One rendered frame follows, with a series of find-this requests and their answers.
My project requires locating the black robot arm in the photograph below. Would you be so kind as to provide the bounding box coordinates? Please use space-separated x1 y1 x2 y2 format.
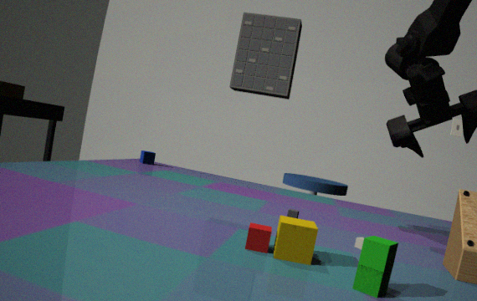
385 0 472 106

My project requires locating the red block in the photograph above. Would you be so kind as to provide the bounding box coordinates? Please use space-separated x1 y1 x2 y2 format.
245 222 272 253

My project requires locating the green block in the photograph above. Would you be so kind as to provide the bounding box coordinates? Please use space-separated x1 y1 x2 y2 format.
353 264 392 298
358 236 398 272

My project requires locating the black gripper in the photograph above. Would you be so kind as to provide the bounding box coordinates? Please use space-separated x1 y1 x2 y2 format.
386 86 477 158

